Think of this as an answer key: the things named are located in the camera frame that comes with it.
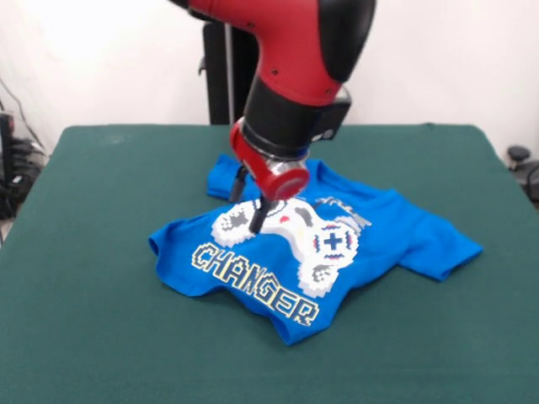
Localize black box device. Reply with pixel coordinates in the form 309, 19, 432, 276
0, 112, 16, 183

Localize dark green table cloth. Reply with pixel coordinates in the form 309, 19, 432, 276
0, 123, 539, 404

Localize black office chair base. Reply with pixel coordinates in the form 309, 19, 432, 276
506, 145, 539, 211

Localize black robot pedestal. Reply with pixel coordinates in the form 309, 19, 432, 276
197, 20, 262, 125

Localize black cable tangle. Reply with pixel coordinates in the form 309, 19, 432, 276
0, 77, 50, 221

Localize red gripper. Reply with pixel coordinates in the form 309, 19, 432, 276
228, 117, 311, 235

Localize blue printed shirt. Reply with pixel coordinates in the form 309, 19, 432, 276
147, 153, 484, 347

